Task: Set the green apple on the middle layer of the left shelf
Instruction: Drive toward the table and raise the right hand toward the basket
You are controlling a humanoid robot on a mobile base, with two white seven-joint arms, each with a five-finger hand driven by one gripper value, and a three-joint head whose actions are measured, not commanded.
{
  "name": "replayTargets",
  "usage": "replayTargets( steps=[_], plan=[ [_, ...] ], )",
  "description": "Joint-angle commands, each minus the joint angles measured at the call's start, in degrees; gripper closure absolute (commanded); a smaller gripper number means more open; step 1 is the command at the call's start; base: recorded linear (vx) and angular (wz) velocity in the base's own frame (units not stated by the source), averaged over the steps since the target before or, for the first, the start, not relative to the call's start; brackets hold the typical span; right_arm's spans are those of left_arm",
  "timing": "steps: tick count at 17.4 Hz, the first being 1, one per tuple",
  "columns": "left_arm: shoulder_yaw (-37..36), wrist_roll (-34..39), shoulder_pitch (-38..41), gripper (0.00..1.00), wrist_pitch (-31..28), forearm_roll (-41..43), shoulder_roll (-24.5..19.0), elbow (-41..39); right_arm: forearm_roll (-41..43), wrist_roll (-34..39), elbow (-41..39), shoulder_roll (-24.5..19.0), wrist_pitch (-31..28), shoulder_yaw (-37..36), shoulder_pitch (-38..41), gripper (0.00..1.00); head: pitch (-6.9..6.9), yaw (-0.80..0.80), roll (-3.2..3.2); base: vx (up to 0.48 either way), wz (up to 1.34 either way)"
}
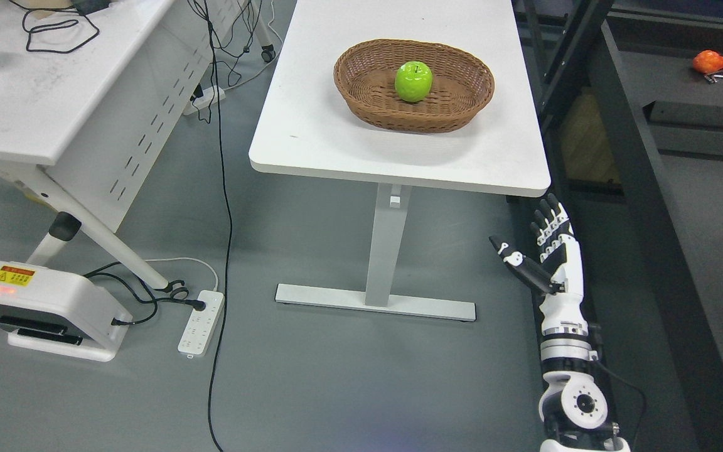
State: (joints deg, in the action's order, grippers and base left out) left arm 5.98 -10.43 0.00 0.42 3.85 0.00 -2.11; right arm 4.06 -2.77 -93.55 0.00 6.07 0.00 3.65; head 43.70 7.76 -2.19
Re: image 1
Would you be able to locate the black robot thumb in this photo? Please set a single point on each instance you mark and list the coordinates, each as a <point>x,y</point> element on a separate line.
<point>526,270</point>

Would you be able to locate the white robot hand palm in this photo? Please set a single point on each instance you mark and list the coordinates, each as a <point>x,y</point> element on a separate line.
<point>563,309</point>

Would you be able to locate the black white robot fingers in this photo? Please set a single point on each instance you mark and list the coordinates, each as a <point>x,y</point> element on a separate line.
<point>551,228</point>

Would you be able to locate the green apple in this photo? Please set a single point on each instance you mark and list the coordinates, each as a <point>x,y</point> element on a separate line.
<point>413,81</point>

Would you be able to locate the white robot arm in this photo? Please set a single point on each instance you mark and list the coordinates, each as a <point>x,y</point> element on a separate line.
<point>573,409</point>

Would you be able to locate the black metal left shelf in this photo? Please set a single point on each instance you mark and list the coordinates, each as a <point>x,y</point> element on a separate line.
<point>635,140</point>

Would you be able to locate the brown wicker basket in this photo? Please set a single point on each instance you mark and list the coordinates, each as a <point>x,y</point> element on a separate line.
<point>462,85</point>

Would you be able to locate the white desk with basket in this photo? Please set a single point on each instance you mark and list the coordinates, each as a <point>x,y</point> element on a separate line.
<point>307,129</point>

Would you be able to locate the white power strip near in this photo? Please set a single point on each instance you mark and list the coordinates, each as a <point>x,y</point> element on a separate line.
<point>198,332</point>

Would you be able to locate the white power strip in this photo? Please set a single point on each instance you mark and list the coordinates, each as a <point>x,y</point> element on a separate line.
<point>203,98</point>
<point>198,332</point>

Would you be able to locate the white power strip far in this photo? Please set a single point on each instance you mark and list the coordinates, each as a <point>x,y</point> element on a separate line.
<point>203,98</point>

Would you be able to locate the white folding table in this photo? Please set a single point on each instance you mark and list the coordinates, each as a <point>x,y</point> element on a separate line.
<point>82,130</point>

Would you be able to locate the white floor device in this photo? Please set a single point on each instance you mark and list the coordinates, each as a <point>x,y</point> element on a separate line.
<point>57,312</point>

